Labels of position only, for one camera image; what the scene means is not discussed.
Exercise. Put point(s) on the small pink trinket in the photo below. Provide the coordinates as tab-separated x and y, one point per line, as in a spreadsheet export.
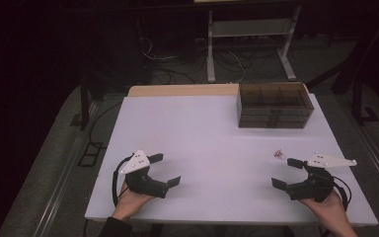
278	153

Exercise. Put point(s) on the black metal stand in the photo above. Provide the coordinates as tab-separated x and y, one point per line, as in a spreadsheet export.
85	98
357	105

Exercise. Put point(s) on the white metal table frame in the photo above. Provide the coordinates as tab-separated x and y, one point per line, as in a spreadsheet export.
210	49

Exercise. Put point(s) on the smoky transparent drawer organizer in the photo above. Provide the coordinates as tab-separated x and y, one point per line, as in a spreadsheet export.
273	105

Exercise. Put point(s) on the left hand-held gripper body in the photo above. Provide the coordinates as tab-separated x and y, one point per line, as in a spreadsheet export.
144	184

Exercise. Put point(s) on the person's left hand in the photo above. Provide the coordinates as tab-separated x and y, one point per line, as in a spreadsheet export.
128	204

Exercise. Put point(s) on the black floor frame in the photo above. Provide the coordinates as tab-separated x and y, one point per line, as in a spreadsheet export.
82	161

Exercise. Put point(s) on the person's right hand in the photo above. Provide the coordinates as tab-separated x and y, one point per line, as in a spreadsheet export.
330	209

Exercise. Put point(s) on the metal floor rail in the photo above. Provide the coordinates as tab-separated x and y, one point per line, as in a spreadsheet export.
378	156
62	184

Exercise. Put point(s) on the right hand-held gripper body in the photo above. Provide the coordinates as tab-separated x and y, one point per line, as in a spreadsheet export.
316	187

